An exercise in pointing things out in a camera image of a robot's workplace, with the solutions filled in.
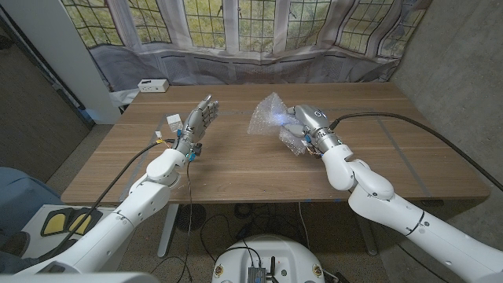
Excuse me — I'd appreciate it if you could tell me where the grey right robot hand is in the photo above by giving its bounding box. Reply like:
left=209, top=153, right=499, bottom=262
left=282, top=104, right=343, bottom=154

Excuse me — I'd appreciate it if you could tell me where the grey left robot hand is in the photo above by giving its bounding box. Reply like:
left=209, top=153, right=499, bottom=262
left=174, top=94, right=220, bottom=155

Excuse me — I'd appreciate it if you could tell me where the clear bubble wrap sheet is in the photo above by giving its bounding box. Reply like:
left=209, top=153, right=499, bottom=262
left=247, top=92, right=308, bottom=156

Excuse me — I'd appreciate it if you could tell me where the small white cube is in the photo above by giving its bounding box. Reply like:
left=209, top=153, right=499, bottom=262
left=166, top=113, right=183, bottom=133

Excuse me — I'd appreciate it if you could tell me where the white power strip box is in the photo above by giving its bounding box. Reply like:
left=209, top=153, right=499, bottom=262
left=137, top=79, right=170, bottom=94

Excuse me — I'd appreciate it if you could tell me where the printed window backdrop cloth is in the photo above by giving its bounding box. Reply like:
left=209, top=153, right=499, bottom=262
left=61, top=0, right=433, bottom=92

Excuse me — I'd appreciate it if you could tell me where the round black floor device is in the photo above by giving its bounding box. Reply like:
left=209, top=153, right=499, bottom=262
left=175, top=203, right=207, bottom=233

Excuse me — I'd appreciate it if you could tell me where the white table leg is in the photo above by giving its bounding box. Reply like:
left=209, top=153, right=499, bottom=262
left=156, top=203, right=180, bottom=259

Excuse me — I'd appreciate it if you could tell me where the grey table leg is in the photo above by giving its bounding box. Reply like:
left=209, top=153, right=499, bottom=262
left=351, top=201, right=379, bottom=256

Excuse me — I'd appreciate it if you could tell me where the black power adapter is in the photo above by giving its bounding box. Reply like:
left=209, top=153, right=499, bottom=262
left=235, top=223, right=252, bottom=241

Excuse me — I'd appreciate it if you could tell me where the white robot torso base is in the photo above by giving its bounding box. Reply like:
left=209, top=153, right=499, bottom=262
left=211, top=234, right=326, bottom=283

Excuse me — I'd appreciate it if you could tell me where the yellow and black foot pedal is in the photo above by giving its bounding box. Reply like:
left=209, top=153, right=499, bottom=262
left=40, top=208, right=75, bottom=237
left=67, top=209, right=104, bottom=236

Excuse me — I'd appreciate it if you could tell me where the grey electronics box on torso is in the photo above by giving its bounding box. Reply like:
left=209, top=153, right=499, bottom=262
left=247, top=266, right=268, bottom=283

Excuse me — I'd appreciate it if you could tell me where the person's blue trouser leg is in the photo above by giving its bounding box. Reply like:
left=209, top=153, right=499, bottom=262
left=0, top=167, right=52, bottom=237

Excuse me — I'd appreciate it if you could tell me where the white pedal mat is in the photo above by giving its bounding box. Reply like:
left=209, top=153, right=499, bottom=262
left=21, top=204, right=115, bottom=259

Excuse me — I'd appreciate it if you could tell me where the person's dark shoe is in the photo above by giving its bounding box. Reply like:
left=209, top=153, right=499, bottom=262
left=0, top=231, right=31, bottom=256

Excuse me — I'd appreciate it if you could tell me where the white connector with yellow wire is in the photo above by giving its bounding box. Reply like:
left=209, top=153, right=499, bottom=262
left=155, top=130, right=174, bottom=145

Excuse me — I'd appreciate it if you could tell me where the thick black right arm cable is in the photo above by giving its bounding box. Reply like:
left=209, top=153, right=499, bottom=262
left=329, top=112, right=503, bottom=193

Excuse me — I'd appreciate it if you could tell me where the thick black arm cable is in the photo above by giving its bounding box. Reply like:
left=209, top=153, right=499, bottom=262
left=37, top=138, right=176, bottom=260
left=329, top=112, right=503, bottom=193

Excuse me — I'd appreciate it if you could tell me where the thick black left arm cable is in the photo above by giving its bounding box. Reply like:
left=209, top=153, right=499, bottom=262
left=37, top=138, right=176, bottom=260

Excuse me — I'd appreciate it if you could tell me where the thin black left arm wire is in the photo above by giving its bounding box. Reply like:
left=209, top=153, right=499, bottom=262
left=149, top=159, right=196, bottom=283

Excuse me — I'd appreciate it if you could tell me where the thin black arm wire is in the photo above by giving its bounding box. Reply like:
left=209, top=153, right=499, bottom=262
left=149, top=159, right=196, bottom=283
left=396, top=242, right=451, bottom=283

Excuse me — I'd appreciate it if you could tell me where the white floor cable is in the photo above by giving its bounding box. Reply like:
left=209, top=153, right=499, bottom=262
left=297, top=202, right=311, bottom=249

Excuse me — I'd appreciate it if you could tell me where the thin black right arm wire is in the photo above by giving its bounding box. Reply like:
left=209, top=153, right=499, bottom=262
left=396, top=242, right=451, bottom=283

